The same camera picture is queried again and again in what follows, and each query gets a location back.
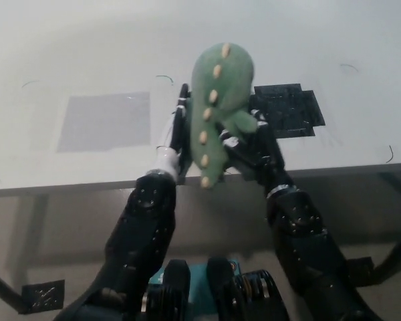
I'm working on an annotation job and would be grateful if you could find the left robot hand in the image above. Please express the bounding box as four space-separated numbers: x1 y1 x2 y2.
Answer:
154 83 193 185

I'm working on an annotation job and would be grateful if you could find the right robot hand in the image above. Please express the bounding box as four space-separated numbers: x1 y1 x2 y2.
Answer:
219 108 295 197

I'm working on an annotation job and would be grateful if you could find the green plush dinosaur toy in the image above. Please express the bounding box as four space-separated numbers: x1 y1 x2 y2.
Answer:
188 42 258 191

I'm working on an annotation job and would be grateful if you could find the black tape patch on table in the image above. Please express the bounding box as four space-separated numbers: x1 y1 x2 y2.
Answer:
249 82 327 139

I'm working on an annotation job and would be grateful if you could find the grey tape patch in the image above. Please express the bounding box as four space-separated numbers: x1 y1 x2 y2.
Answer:
55 91 152 153

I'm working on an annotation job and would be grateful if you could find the black and teal robot torso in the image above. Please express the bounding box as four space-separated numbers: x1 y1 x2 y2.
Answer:
139 256 292 321

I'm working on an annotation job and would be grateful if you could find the black floor tape patch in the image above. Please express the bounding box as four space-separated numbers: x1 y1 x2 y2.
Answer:
344 255 376 288
21 279 66 314

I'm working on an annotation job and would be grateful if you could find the black table leg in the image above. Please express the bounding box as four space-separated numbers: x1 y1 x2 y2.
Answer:
373 229 401 286
0 266 25 314

